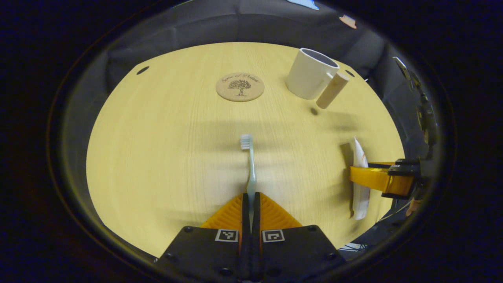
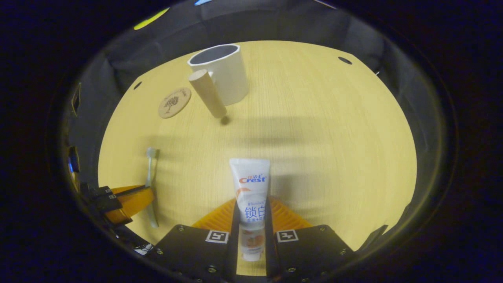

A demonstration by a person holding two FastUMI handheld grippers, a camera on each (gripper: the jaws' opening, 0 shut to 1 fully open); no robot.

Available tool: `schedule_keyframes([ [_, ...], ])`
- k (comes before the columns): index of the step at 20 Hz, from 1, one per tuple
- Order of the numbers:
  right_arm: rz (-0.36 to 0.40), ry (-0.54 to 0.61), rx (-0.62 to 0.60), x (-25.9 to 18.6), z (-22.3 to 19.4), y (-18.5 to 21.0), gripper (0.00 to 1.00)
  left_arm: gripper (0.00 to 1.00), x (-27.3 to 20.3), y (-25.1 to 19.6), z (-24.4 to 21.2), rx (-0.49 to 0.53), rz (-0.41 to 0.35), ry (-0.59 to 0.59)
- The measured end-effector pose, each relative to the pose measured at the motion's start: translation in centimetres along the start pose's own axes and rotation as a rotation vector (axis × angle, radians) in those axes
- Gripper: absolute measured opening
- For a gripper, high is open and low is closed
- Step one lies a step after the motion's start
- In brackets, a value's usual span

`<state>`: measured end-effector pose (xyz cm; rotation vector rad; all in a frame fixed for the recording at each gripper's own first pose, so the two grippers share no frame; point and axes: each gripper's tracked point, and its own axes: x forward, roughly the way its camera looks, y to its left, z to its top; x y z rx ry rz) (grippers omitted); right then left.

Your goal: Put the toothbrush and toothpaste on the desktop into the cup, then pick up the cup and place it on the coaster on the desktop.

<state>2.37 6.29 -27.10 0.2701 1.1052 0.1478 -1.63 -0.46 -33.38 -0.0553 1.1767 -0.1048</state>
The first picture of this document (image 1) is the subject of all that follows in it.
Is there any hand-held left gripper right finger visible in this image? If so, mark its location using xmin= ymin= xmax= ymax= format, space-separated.
xmin=251 ymin=192 xmax=346 ymax=283

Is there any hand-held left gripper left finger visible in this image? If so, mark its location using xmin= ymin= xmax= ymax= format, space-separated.
xmin=155 ymin=193 xmax=251 ymax=283

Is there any white toothpaste tube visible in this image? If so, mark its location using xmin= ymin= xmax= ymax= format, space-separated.
xmin=351 ymin=137 xmax=371 ymax=221

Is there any pale blue toothbrush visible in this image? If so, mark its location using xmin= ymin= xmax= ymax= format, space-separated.
xmin=240 ymin=134 xmax=257 ymax=230

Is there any white cup with wooden handle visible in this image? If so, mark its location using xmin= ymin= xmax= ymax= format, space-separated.
xmin=286 ymin=48 xmax=350 ymax=109

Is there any round cork coaster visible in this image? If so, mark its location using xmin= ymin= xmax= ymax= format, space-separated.
xmin=215 ymin=72 xmax=265 ymax=102

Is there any black backdrop cloth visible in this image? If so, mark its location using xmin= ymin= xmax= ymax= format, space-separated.
xmin=59 ymin=0 xmax=442 ymax=268

